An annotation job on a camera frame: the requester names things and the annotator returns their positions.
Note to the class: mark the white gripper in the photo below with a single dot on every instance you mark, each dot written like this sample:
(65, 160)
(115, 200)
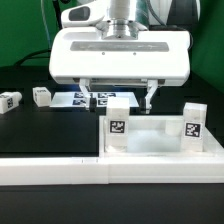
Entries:
(155, 56)

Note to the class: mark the white square tabletop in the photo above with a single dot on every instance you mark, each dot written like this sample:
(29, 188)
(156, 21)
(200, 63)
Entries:
(157, 136)

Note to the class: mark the white sheet with fiducial tags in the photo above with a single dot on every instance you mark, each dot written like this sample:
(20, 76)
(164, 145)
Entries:
(76, 99)

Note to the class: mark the white L-shaped obstacle fence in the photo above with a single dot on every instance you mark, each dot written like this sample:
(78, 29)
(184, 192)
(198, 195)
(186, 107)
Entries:
(155, 169)

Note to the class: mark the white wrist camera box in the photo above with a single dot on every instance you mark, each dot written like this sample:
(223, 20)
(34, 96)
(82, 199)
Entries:
(84, 15)

